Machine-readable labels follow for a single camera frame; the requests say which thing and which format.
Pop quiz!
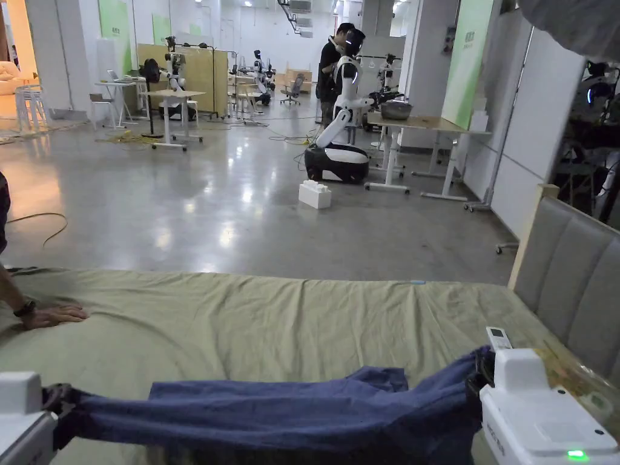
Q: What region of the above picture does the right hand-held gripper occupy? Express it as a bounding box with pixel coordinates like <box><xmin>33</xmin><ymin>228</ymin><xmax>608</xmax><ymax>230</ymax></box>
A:
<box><xmin>465</xmin><ymin>345</ymin><xmax>619</xmax><ymax>465</ymax></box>

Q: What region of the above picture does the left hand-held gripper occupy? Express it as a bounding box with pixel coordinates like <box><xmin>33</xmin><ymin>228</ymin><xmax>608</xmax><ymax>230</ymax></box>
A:
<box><xmin>0</xmin><ymin>371</ymin><xmax>81</xmax><ymax>465</ymax></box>

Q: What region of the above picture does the dark blue shirt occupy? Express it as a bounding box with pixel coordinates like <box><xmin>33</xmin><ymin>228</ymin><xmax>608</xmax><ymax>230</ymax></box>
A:
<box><xmin>52</xmin><ymin>346</ymin><xmax>491</xmax><ymax>465</ymax></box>

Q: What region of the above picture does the white remote control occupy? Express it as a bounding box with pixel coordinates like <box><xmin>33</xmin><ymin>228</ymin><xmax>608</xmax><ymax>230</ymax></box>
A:
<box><xmin>486</xmin><ymin>326</ymin><xmax>514</xmax><ymax>352</ymax></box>

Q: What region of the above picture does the clear plastic bag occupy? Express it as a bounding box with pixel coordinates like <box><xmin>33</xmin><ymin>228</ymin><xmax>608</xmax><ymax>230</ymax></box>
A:
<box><xmin>532</xmin><ymin>345</ymin><xmax>615</xmax><ymax>429</ymax></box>

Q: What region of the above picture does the grey padded headboard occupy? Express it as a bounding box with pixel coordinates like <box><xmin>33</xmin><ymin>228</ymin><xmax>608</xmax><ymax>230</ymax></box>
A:
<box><xmin>508</xmin><ymin>183</ymin><xmax>620</xmax><ymax>384</ymax></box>

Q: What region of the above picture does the bed with pale green sheet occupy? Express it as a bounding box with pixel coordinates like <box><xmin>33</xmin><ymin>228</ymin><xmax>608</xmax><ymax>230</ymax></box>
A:
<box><xmin>0</xmin><ymin>268</ymin><xmax>620</xmax><ymax>465</ymax></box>

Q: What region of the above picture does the white plastic block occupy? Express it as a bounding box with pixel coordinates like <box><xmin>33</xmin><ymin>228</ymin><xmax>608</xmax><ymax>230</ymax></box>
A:
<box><xmin>297</xmin><ymin>179</ymin><xmax>334</xmax><ymax>211</ymax></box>

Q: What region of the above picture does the wooden table with metal basin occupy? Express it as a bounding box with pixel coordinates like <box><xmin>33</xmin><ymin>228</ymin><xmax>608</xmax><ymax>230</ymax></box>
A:
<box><xmin>364</xmin><ymin>98</ymin><xmax>493</xmax><ymax>202</ymax></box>

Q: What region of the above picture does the white humanoid robot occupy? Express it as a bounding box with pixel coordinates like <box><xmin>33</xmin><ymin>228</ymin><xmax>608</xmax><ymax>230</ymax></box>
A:
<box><xmin>251</xmin><ymin>48</ymin><xmax>277</xmax><ymax>106</ymax></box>
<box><xmin>303</xmin><ymin>28</ymin><xmax>377</xmax><ymax>185</ymax></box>

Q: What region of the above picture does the dark humanoid robot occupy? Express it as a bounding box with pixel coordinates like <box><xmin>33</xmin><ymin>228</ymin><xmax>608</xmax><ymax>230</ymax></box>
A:
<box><xmin>552</xmin><ymin>59</ymin><xmax>620</xmax><ymax>225</ymax></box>

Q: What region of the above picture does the white chair stack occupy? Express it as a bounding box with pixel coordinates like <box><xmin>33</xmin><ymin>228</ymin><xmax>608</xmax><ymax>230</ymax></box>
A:
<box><xmin>14</xmin><ymin>84</ymin><xmax>53</xmax><ymax>133</ymax></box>

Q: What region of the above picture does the white table with laptop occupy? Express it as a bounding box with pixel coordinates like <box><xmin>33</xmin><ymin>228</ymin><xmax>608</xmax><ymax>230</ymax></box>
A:
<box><xmin>89</xmin><ymin>69</ymin><xmax>147</xmax><ymax>130</ymax></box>

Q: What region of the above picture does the white-legged wooden table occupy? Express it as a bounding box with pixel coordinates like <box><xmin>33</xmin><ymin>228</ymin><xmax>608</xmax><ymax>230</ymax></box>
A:
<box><xmin>140</xmin><ymin>89</ymin><xmax>207</xmax><ymax>152</ymax></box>

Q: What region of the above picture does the grey office chair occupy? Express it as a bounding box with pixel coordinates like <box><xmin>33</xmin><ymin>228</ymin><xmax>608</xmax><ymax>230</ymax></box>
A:
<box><xmin>279</xmin><ymin>73</ymin><xmax>306</xmax><ymax>107</ymax></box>

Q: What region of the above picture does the robot with white arms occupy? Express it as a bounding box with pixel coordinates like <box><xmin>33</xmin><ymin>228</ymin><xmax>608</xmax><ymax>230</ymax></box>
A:
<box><xmin>156</xmin><ymin>35</ymin><xmax>199</xmax><ymax>123</ymax></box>

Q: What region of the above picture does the yellow cable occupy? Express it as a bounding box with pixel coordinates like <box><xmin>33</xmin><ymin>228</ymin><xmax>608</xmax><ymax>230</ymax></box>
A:
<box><xmin>94</xmin><ymin>128</ymin><xmax>163</xmax><ymax>145</ymax></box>
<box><xmin>0</xmin><ymin>213</ymin><xmax>69</xmax><ymax>249</ymax></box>

